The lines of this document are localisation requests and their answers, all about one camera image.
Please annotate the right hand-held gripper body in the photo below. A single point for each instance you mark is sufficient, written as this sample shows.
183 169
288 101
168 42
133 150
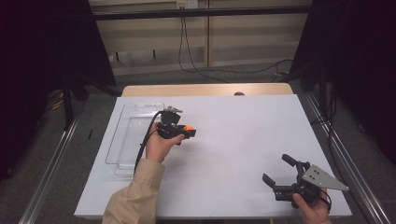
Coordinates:
323 179

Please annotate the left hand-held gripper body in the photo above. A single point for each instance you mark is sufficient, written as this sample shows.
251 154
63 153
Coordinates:
169 119

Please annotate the clear plastic bin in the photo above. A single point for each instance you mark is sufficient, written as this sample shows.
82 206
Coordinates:
130 140

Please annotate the person's left hand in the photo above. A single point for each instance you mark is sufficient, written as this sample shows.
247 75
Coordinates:
157 149

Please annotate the person's right hand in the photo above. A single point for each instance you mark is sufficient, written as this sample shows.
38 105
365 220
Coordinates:
314 213

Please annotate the light wooden table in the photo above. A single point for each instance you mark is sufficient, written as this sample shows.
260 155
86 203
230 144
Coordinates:
202 89

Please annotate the white table cover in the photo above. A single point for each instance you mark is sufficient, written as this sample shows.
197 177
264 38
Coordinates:
233 149

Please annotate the small dark round object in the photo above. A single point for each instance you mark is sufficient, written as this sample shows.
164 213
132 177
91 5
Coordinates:
239 93

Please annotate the small black floor object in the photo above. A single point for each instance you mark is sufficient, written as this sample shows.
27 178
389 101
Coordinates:
90 134

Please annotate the long wooden desk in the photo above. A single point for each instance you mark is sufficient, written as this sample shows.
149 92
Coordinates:
249 37

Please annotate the black curtain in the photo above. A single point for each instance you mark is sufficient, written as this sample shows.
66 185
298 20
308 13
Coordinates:
358 62
46 46

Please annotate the aluminium frame rail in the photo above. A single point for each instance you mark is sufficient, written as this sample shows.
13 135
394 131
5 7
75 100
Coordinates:
46 177
351 174

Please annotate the white wall socket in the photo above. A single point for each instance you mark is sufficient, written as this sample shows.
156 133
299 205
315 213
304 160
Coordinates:
186 3

